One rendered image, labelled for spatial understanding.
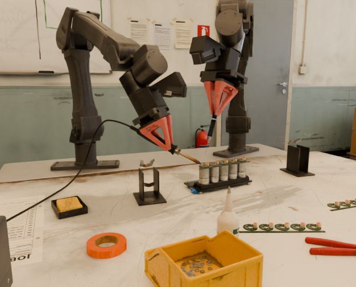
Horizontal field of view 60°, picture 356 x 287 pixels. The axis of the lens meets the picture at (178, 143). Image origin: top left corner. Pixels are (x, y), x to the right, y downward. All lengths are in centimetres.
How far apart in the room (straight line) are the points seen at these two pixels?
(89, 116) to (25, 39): 235
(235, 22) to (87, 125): 50
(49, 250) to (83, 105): 51
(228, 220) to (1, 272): 29
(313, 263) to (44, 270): 37
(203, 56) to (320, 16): 403
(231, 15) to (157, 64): 18
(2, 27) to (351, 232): 307
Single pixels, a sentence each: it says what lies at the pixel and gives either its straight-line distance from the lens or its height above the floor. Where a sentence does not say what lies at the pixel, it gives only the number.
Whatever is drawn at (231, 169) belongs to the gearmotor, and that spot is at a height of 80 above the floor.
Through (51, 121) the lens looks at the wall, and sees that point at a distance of 325.
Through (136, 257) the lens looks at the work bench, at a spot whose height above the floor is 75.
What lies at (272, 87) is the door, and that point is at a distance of 405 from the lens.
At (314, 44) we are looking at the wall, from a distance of 458.
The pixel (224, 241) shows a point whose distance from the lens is 43.
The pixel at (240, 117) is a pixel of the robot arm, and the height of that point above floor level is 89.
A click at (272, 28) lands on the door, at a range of 408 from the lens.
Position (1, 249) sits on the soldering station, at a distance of 41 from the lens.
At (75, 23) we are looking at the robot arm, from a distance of 94.
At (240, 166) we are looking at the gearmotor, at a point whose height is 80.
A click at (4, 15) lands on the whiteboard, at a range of 328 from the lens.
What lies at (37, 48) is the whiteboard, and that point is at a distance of 323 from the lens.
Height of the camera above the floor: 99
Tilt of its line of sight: 10 degrees down
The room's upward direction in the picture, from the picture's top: straight up
